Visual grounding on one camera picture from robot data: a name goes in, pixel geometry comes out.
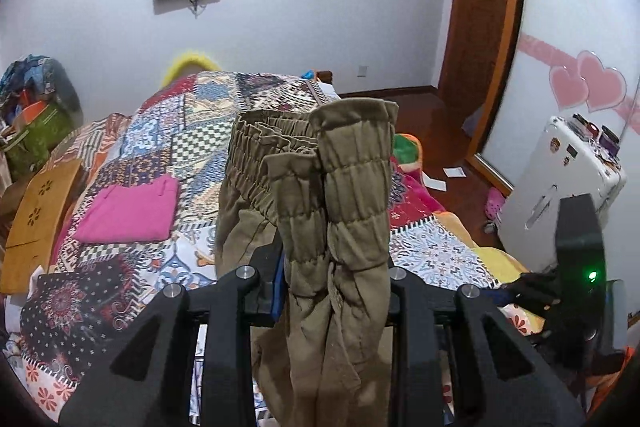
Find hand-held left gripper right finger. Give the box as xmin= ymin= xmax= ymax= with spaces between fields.
xmin=385 ymin=257 xmax=587 ymax=427

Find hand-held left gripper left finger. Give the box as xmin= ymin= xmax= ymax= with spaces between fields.
xmin=59 ymin=234 xmax=288 ymax=427

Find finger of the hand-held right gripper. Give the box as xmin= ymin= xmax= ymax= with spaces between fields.
xmin=499 ymin=273 xmax=563 ymax=310

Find khaki pants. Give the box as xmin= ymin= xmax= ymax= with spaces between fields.
xmin=214 ymin=98 xmax=400 ymax=427

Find white hard suitcase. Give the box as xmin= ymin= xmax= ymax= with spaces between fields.
xmin=500 ymin=114 xmax=628 ymax=270

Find purple small case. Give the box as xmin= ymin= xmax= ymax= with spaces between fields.
xmin=600 ymin=125 xmax=622 ymax=154

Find bright fleece blanket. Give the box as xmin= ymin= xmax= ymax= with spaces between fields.
xmin=390 ymin=134 xmax=531 ymax=280

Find pink folded garment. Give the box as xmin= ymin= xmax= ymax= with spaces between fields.
xmin=74 ymin=176 xmax=180 ymax=244

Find patchwork printed blanket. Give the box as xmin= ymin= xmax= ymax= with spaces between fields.
xmin=5 ymin=71 xmax=531 ymax=427

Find wooden wardrobe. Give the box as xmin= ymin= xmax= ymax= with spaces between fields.
xmin=467 ymin=0 xmax=528 ymax=195

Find white heart-print sliding door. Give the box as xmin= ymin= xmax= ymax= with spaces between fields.
xmin=475 ymin=0 xmax=640 ymax=228

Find orange striped sheet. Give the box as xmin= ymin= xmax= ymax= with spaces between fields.
xmin=50 ymin=112 xmax=136 ymax=168

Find bamboo folding lap table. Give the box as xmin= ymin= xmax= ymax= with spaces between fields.
xmin=0 ymin=157 xmax=86 ymax=295

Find brown wooden door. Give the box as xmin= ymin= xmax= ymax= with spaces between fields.
xmin=437 ymin=0 xmax=518 ymax=120

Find green fabric bag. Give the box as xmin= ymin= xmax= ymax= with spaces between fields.
xmin=0 ymin=107 xmax=76 ymax=180

